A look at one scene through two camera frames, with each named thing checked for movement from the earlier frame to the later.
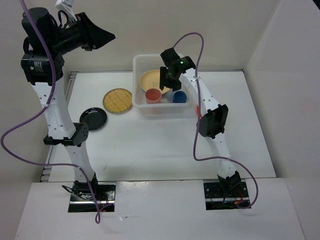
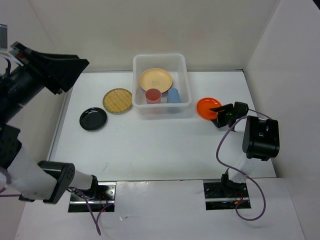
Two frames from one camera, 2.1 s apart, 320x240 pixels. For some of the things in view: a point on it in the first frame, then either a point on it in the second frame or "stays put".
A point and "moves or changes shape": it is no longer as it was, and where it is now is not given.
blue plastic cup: (177, 96) moves or changes shape
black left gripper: (94, 37) -> (58, 71)
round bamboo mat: (117, 100) stays put
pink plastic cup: (153, 96) stays put
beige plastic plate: (151, 79) stays put
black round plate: (95, 118) stays put
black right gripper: (163, 82) -> (219, 122)
